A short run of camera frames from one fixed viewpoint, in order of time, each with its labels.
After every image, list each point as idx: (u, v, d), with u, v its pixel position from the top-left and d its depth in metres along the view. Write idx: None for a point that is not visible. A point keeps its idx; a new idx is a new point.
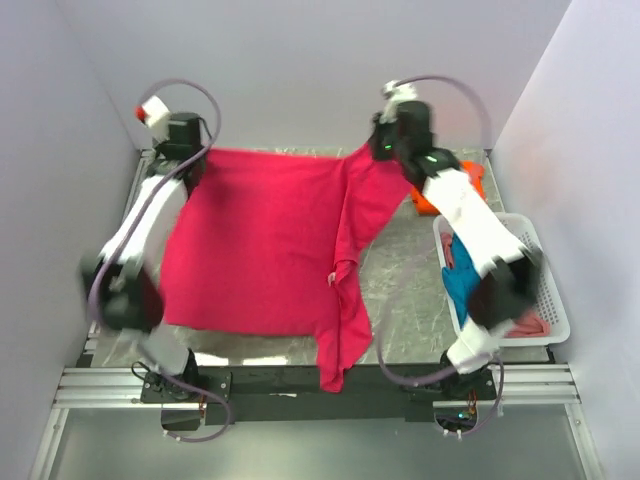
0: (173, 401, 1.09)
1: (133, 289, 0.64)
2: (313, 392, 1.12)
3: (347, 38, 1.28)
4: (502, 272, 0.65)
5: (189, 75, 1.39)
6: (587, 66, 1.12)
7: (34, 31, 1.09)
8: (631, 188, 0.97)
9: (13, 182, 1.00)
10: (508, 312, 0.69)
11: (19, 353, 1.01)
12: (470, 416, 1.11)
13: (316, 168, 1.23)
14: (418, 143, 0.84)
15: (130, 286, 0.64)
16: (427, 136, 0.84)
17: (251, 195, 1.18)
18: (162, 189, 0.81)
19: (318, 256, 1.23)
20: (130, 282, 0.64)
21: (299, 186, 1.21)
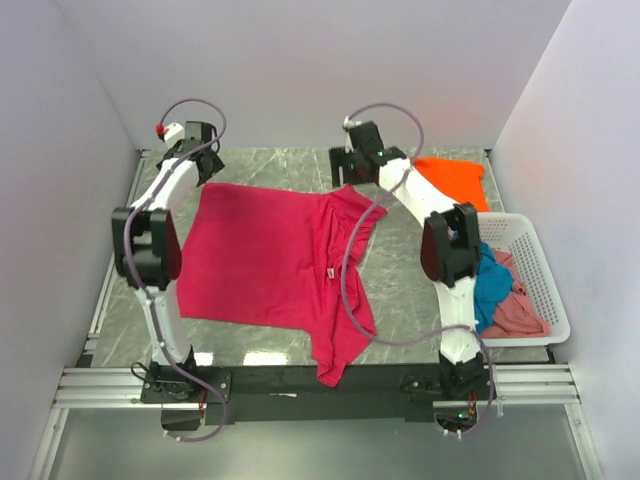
0: (173, 401, 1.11)
1: (160, 235, 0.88)
2: (312, 392, 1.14)
3: (347, 37, 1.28)
4: (438, 222, 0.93)
5: (189, 75, 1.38)
6: (587, 65, 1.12)
7: (33, 31, 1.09)
8: (631, 187, 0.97)
9: (13, 183, 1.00)
10: (448, 256, 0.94)
11: (18, 354, 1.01)
12: (470, 416, 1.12)
13: (310, 196, 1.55)
14: (370, 144, 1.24)
15: (158, 236, 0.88)
16: (374, 141, 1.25)
17: (257, 215, 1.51)
18: (181, 166, 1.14)
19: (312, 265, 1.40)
20: (159, 230, 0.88)
21: (295, 207, 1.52)
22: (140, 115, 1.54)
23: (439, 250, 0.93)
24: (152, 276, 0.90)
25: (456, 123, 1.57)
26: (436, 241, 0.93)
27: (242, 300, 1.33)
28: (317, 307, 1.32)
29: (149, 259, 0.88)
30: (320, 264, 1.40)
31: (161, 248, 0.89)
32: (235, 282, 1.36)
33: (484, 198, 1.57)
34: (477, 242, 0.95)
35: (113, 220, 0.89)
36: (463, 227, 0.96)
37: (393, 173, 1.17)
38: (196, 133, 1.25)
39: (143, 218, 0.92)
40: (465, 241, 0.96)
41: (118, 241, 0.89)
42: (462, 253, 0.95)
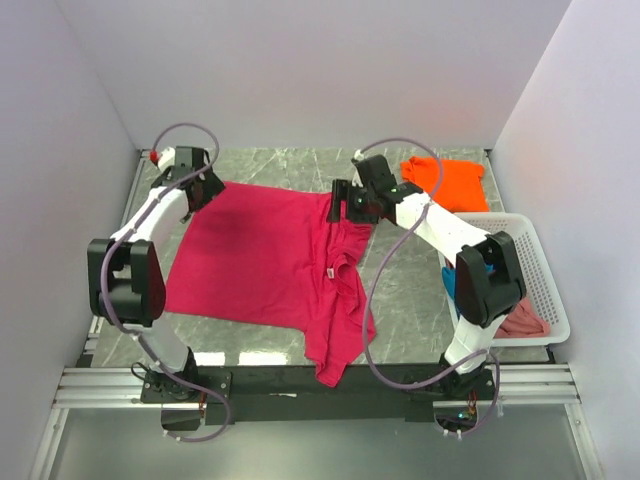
0: (173, 401, 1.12)
1: (141, 270, 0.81)
2: (312, 392, 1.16)
3: (347, 38, 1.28)
4: (473, 257, 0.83)
5: (189, 75, 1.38)
6: (587, 66, 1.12)
7: (34, 31, 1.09)
8: (631, 187, 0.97)
9: (13, 183, 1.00)
10: (488, 300, 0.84)
11: (18, 355, 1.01)
12: (470, 417, 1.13)
13: (308, 195, 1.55)
14: (383, 182, 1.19)
15: (138, 272, 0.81)
16: (386, 178, 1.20)
17: (255, 213, 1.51)
18: (168, 195, 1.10)
19: (310, 265, 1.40)
20: (139, 265, 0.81)
21: (294, 205, 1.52)
22: (140, 116, 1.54)
23: (478, 290, 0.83)
24: (132, 315, 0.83)
25: (456, 123, 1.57)
26: (474, 279, 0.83)
27: (239, 298, 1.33)
28: (314, 306, 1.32)
29: (128, 296, 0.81)
30: (317, 263, 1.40)
31: (141, 284, 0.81)
32: (233, 281, 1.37)
33: (484, 198, 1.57)
34: (518, 275, 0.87)
35: (90, 253, 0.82)
36: (500, 259, 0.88)
37: (413, 208, 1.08)
38: (187, 160, 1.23)
39: (123, 250, 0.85)
40: (503, 275, 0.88)
41: (95, 277, 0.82)
42: (502, 289, 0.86)
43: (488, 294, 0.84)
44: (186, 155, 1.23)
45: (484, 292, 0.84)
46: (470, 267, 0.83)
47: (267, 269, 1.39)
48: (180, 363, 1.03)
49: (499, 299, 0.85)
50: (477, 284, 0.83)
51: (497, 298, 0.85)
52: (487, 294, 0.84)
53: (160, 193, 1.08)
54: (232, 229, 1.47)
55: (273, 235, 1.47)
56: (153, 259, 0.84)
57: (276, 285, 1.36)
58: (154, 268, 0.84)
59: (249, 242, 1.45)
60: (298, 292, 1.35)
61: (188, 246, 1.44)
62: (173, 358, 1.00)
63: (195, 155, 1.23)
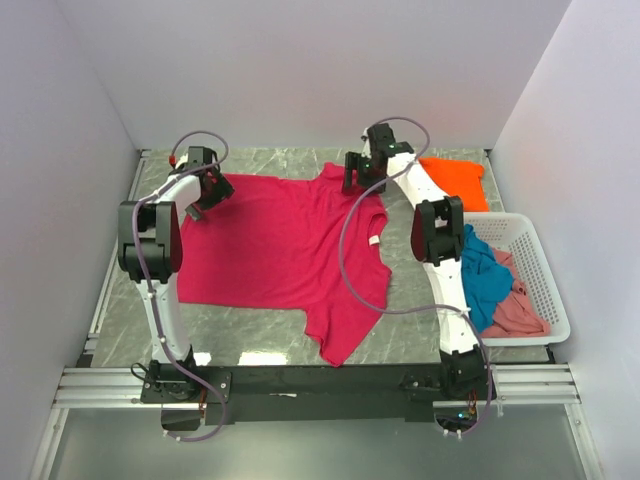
0: (173, 401, 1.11)
1: (165, 225, 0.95)
2: (312, 392, 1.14)
3: (346, 39, 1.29)
4: (426, 209, 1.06)
5: (189, 75, 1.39)
6: (586, 65, 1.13)
7: (34, 33, 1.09)
8: (631, 187, 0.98)
9: (11, 182, 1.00)
10: (431, 244, 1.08)
11: (19, 357, 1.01)
12: (470, 416, 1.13)
13: (309, 185, 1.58)
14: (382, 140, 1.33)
15: (162, 227, 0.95)
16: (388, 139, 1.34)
17: (256, 203, 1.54)
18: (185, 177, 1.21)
19: (311, 254, 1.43)
20: (164, 220, 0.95)
21: (294, 196, 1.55)
22: (139, 116, 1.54)
23: (424, 234, 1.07)
24: (155, 267, 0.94)
25: (455, 123, 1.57)
26: (421, 226, 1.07)
27: (240, 287, 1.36)
28: (315, 295, 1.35)
29: (154, 250, 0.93)
30: (318, 253, 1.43)
31: (164, 238, 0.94)
32: (234, 270, 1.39)
33: (484, 198, 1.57)
34: (460, 231, 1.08)
35: (120, 211, 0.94)
36: (450, 218, 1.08)
37: (400, 163, 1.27)
38: (199, 158, 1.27)
39: (147, 212, 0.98)
40: (449, 228, 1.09)
41: (125, 232, 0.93)
42: (446, 238, 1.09)
43: (432, 241, 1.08)
44: (199, 155, 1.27)
45: (429, 239, 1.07)
46: (422, 215, 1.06)
47: (269, 259, 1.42)
48: (183, 351, 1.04)
49: (440, 245, 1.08)
50: (424, 230, 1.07)
51: (439, 245, 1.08)
52: (432, 240, 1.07)
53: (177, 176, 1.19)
54: (234, 219, 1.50)
55: (274, 225, 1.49)
56: (174, 218, 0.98)
57: (278, 274, 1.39)
58: (175, 229, 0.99)
59: (250, 232, 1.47)
60: (299, 279, 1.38)
61: (188, 234, 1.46)
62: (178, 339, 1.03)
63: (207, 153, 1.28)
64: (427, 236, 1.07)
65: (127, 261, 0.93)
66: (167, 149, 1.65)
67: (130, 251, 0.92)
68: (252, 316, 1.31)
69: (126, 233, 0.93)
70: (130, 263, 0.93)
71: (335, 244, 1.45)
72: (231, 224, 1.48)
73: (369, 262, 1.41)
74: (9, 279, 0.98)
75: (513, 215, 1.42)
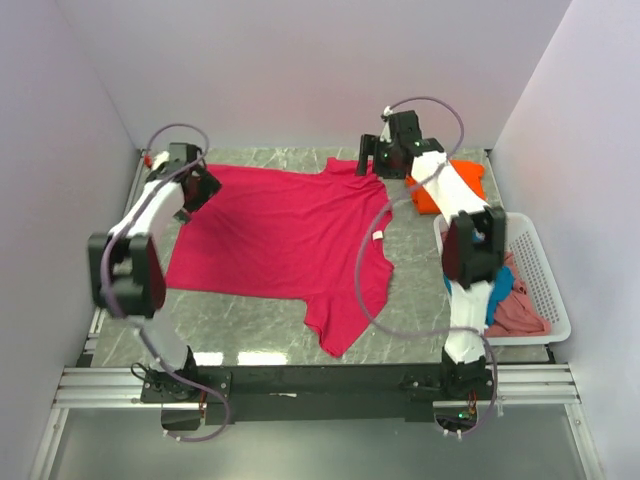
0: (173, 401, 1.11)
1: (142, 262, 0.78)
2: (312, 391, 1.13)
3: (346, 38, 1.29)
4: (463, 222, 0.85)
5: (188, 76, 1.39)
6: (585, 64, 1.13)
7: (34, 33, 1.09)
8: (631, 188, 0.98)
9: (12, 182, 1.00)
10: (466, 262, 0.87)
11: (19, 356, 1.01)
12: (470, 417, 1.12)
13: (310, 179, 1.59)
14: (405, 136, 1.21)
15: (139, 263, 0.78)
16: (413, 132, 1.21)
17: (258, 198, 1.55)
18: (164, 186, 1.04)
19: (312, 248, 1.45)
20: (139, 257, 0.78)
21: (296, 190, 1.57)
22: (139, 116, 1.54)
23: (460, 253, 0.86)
24: (134, 308, 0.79)
25: (456, 123, 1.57)
26: (458, 241, 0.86)
27: (242, 280, 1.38)
28: (315, 288, 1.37)
29: (130, 289, 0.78)
30: (319, 247, 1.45)
31: (142, 276, 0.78)
32: (236, 264, 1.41)
33: (483, 198, 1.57)
34: (502, 249, 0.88)
35: (88, 249, 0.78)
36: (491, 231, 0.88)
37: (425, 164, 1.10)
38: (182, 156, 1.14)
39: (122, 245, 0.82)
40: (489, 246, 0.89)
41: (95, 272, 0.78)
42: (485, 258, 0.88)
43: (469, 258, 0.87)
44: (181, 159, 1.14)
45: (466, 256, 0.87)
46: (459, 226, 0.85)
47: (271, 253, 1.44)
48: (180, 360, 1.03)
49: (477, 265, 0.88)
50: (462, 245, 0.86)
51: (475, 264, 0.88)
52: (469, 257, 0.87)
53: (156, 186, 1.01)
54: (236, 213, 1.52)
55: (275, 220, 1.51)
56: (153, 253, 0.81)
57: (279, 268, 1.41)
58: (154, 263, 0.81)
59: (252, 226, 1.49)
60: (300, 272, 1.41)
61: (190, 228, 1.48)
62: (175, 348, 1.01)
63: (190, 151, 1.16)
64: (463, 252, 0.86)
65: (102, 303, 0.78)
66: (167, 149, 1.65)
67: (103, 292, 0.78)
68: (252, 316, 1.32)
69: (96, 272, 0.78)
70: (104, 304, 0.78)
71: (335, 239, 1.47)
72: (234, 218, 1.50)
73: (369, 258, 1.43)
74: (10, 279, 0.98)
75: (514, 215, 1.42)
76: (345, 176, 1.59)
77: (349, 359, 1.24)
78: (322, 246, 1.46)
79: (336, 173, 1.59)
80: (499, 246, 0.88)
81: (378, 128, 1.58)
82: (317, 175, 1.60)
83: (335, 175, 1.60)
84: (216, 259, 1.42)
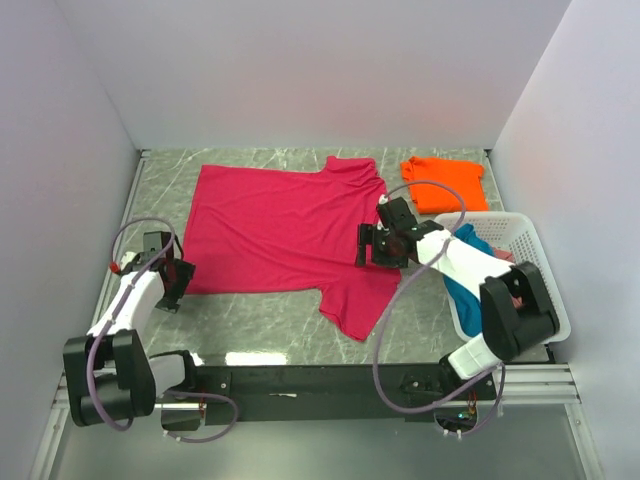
0: (173, 401, 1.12)
1: (125, 359, 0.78)
2: (312, 392, 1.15)
3: (346, 38, 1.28)
4: (496, 287, 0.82)
5: (187, 75, 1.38)
6: (586, 63, 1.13)
7: (34, 33, 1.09)
8: (630, 188, 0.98)
9: (12, 182, 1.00)
10: (513, 332, 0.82)
11: (19, 356, 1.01)
12: (470, 416, 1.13)
13: (310, 178, 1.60)
14: (403, 223, 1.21)
15: (122, 365, 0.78)
16: (406, 218, 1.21)
17: (258, 197, 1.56)
18: (144, 276, 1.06)
19: (313, 247, 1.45)
20: (122, 358, 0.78)
21: (296, 189, 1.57)
22: (138, 116, 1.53)
23: (504, 321, 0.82)
24: (121, 413, 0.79)
25: (456, 122, 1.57)
26: (499, 312, 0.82)
27: (243, 280, 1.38)
28: (317, 289, 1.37)
29: (116, 393, 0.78)
30: (321, 246, 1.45)
31: (127, 380, 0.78)
32: (237, 265, 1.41)
33: (483, 198, 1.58)
34: (548, 306, 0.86)
35: (67, 355, 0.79)
36: (527, 291, 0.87)
37: (431, 243, 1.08)
38: (157, 244, 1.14)
39: (104, 345, 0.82)
40: (532, 307, 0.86)
41: (79, 377, 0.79)
42: (531, 321, 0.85)
43: (515, 326, 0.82)
44: (155, 249, 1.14)
45: (512, 324, 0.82)
46: (490, 294, 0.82)
47: (272, 252, 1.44)
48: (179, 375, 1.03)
49: (527, 330, 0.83)
50: (505, 313, 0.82)
51: (525, 330, 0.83)
52: (515, 326, 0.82)
53: (133, 277, 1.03)
54: (237, 213, 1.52)
55: (276, 219, 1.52)
56: (137, 350, 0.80)
57: (280, 267, 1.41)
58: (141, 359, 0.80)
59: (253, 226, 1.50)
60: (301, 270, 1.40)
61: (193, 229, 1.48)
62: (176, 361, 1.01)
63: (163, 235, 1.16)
64: (507, 322, 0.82)
65: (85, 412, 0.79)
66: (167, 149, 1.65)
67: (87, 401, 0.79)
68: (252, 316, 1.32)
69: (80, 377, 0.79)
70: (90, 414, 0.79)
71: (335, 238, 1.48)
72: (235, 218, 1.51)
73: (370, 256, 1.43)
74: (10, 279, 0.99)
75: (514, 215, 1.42)
76: (345, 176, 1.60)
77: (349, 360, 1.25)
78: (324, 245, 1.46)
79: (336, 172, 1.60)
80: (543, 303, 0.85)
81: (378, 127, 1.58)
82: (317, 174, 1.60)
83: (335, 174, 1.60)
84: (218, 259, 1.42)
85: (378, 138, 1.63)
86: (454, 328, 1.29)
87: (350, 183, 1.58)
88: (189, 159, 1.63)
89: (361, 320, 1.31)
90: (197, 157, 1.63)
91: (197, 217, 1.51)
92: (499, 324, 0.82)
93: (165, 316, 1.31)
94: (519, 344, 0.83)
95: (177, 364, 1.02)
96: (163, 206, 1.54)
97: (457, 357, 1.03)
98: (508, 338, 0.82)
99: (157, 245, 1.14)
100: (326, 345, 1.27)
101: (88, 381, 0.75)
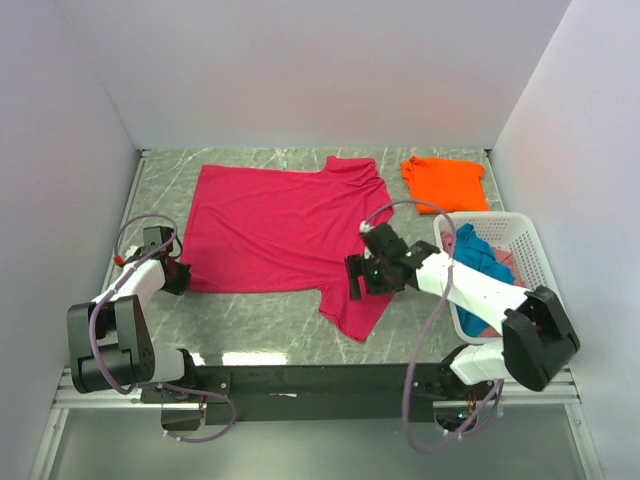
0: (173, 401, 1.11)
1: (126, 322, 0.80)
2: (312, 392, 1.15)
3: (346, 38, 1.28)
4: (519, 323, 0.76)
5: (188, 75, 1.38)
6: (586, 63, 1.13)
7: (34, 32, 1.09)
8: (631, 187, 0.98)
9: (12, 181, 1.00)
10: (542, 366, 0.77)
11: (19, 356, 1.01)
12: (470, 417, 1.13)
13: (309, 177, 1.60)
14: (395, 248, 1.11)
15: (124, 327, 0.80)
16: (396, 243, 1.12)
17: (258, 197, 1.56)
18: (145, 263, 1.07)
19: (313, 246, 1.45)
20: (125, 319, 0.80)
21: (296, 189, 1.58)
22: (138, 115, 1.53)
23: (532, 356, 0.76)
24: (124, 377, 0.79)
25: (456, 123, 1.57)
26: (526, 348, 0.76)
27: (244, 281, 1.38)
28: (317, 290, 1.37)
29: (118, 358, 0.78)
30: (321, 247, 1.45)
31: (129, 342, 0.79)
32: (237, 265, 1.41)
33: (484, 198, 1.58)
34: (569, 329, 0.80)
35: (70, 321, 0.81)
36: (547, 317, 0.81)
37: (433, 272, 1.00)
38: (157, 239, 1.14)
39: (105, 312, 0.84)
40: (553, 333, 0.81)
41: (81, 342, 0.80)
42: (555, 348, 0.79)
43: (543, 359, 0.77)
44: (156, 244, 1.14)
45: (540, 358, 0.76)
46: (516, 331, 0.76)
47: (272, 252, 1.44)
48: (179, 372, 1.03)
49: (554, 359, 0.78)
50: (532, 349, 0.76)
51: (553, 360, 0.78)
52: (543, 360, 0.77)
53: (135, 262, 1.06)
54: (237, 213, 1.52)
55: (276, 219, 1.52)
56: (139, 314, 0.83)
57: (281, 267, 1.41)
58: (143, 323, 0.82)
59: (253, 226, 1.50)
60: (301, 271, 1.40)
61: (193, 229, 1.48)
62: (175, 356, 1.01)
63: (163, 230, 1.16)
64: (535, 357, 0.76)
65: (86, 379, 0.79)
66: (167, 149, 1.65)
67: (89, 366, 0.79)
68: (252, 316, 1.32)
69: (83, 342, 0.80)
70: (91, 380, 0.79)
71: (335, 238, 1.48)
72: (235, 219, 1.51)
73: None
74: (9, 278, 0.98)
75: (514, 215, 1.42)
76: (345, 176, 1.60)
77: (349, 360, 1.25)
78: (324, 246, 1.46)
79: (336, 172, 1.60)
80: (565, 328, 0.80)
81: (379, 127, 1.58)
82: (317, 174, 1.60)
83: (335, 173, 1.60)
84: (218, 259, 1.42)
85: (378, 138, 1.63)
86: (454, 328, 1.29)
87: (350, 183, 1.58)
88: (189, 159, 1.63)
89: (362, 322, 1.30)
90: (197, 157, 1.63)
91: (197, 216, 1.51)
92: (526, 360, 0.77)
93: (165, 316, 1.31)
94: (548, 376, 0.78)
95: (176, 366, 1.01)
96: (163, 206, 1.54)
97: (462, 366, 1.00)
98: (537, 373, 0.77)
99: (157, 240, 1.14)
100: (326, 344, 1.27)
101: (91, 339, 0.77)
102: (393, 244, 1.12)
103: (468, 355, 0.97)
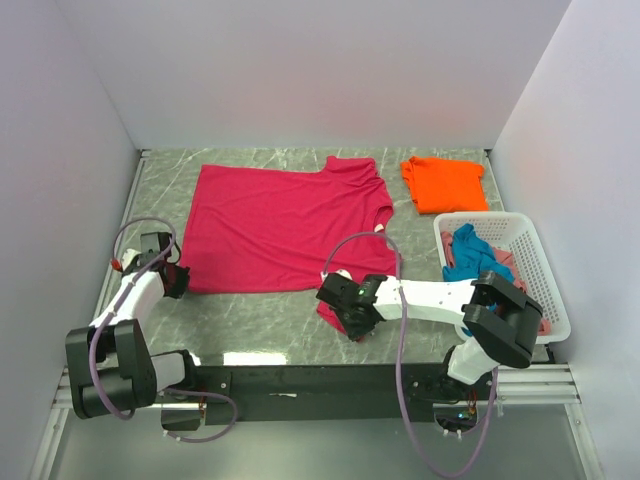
0: (173, 401, 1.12)
1: (127, 350, 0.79)
2: (312, 392, 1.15)
3: (346, 38, 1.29)
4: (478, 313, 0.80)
5: (188, 75, 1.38)
6: (585, 63, 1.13)
7: (34, 34, 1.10)
8: (630, 188, 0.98)
9: (12, 182, 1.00)
10: (515, 342, 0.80)
11: (19, 356, 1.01)
12: (470, 416, 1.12)
13: (309, 177, 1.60)
14: (348, 292, 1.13)
15: (124, 355, 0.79)
16: (348, 289, 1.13)
17: (258, 196, 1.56)
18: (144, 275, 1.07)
19: (313, 246, 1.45)
20: (125, 348, 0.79)
21: (295, 188, 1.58)
22: (138, 116, 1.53)
23: (503, 336, 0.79)
24: (124, 403, 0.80)
25: (456, 123, 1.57)
26: (494, 332, 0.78)
27: (243, 281, 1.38)
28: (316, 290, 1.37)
29: (118, 385, 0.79)
30: (320, 247, 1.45)
31: (129, 370, 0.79)
32: (237, 265, 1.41)
33: (484, 198, 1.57)
34: (525, 298, 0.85)
35: (68, 346, 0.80)
36: (501, 296, 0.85)
37: (388, 300, 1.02)
38: (154, 245, 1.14)
39: (105, 337, 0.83)
40: (513, 307, 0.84)
41: (81, 368, 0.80)
42: (521, 320, 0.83)
43: (515, 336, 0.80)
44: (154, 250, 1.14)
45: (511, 335, 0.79)
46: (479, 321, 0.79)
47: (272, 252, 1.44)
48: (179, 375, 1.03)
49: (522, 331, 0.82)
50: (500, 329, 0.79)
51: (521, 332, 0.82)
52: (514, 336, 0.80)
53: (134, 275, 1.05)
54: (237, 212, 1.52)
55: (276, 219, 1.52)
56: (140, 340, 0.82)
57: (280, 267, 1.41)
58: (143, 347, 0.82)
59: (253, 225, 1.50)
60: (301, 271, 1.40)
61: (193, 229, 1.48)
62: (175, 361, 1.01)
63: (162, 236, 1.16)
64: (506, 336, 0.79)
65: (87, 404, 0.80)
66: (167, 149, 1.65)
67: (89, 392, 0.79)
68: (252, 316, 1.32)
69: (83, 368, 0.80)
70: (91, 406, 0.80)
71: (335, 238, 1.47)
72: (235, 218, 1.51)
73: (369, 257, 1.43)
74: (9, 278, 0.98)
75: (514, 215, 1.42)
76: (345, 176, 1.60)
77: (349, 360, 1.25)
78: (324, 246, 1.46)
79: (336, 171, 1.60)
80: (522, 299, 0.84)
81: (379, 126, 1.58)
82: (317, 173, 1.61)
83: (334, 173, 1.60)
84: (218, 259, 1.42)
85: (378, 138, 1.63)
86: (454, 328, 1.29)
87: (350, 183, 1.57)
88: (189, 160, 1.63)
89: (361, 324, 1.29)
90: (197, 157, 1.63)
91: (197, 216, 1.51)
92: (500, 342, 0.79)
93: (164, 316, 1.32)
94: (525, 349, 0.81)
95: (178, 368, 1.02)
96: (163, 206, 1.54)
97: (458, 370, 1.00)
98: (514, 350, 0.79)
99: (156, 247, 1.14)
100: (326, 344, 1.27)
101: (92, 370, 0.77)
102: (345, 291, 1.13)
103: (458, 358, 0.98)
